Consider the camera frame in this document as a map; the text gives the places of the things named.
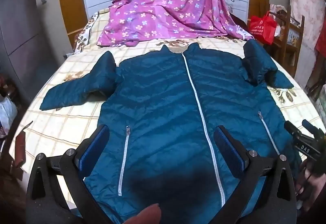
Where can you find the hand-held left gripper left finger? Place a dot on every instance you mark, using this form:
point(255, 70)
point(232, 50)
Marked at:
point(94, 146)

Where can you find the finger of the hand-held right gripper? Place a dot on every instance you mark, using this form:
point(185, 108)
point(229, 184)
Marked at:
point(293, 129)
point(309, 126)

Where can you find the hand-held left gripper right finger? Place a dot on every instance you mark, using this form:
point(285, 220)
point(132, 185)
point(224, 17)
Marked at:
point(229, 148)

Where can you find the teal puffer jacket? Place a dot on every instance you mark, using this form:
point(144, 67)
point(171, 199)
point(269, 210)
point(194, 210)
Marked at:
point(163, 101)

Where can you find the person's right hand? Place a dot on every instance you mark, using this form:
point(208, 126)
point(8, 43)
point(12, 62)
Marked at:
point(315, 188)

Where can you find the person's left hand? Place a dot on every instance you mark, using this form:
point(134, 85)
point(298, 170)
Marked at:
point(145, 216)

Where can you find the bed with checked floral sheet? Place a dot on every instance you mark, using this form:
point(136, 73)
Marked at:
point(76, 122)

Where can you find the dark red cloth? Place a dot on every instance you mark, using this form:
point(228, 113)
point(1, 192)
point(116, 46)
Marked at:
point(20, 147)

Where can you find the wooden chair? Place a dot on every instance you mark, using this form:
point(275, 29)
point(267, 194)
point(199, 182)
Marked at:
point(290, 35)

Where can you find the white plastic bag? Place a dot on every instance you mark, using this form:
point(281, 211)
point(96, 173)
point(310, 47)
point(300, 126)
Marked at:
point(7, 114)

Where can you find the red shopping bag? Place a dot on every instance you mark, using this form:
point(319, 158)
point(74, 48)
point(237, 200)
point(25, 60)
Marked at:
point(263, 27)

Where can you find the pale floral curtain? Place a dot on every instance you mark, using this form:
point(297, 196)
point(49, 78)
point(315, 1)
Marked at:
point(304, 2)

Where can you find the grey refrigerator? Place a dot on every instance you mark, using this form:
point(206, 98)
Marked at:
point(20, 25)

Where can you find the purple floral bed sheet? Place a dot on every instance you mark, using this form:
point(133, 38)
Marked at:
point(165, 2)

